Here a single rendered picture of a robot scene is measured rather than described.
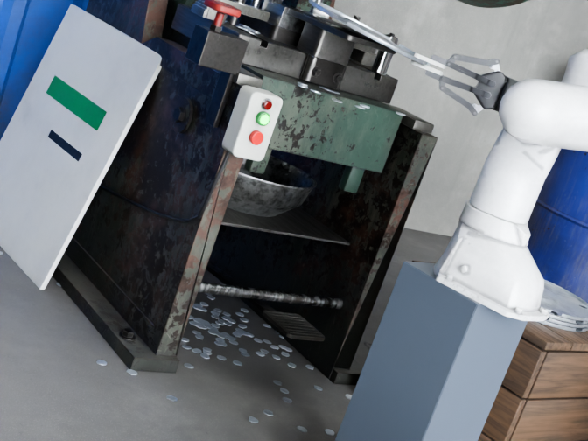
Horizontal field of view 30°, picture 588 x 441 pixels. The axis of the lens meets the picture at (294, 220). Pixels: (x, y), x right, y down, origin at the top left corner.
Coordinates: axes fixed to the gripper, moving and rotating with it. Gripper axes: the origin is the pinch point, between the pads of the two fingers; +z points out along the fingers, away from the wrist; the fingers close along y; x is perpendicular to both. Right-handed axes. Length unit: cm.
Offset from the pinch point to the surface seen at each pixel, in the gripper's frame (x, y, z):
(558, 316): 5, -39, -46
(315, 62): -4.4, -8.7, 22.4
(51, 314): 9, -80, 55
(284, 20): -13.0, -3.2, 32.5
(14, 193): -27, -68, 81
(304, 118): 1.5, -20.2, 20.1
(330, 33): -5.0, -1.9, 21.7
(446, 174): -219, -46, -37
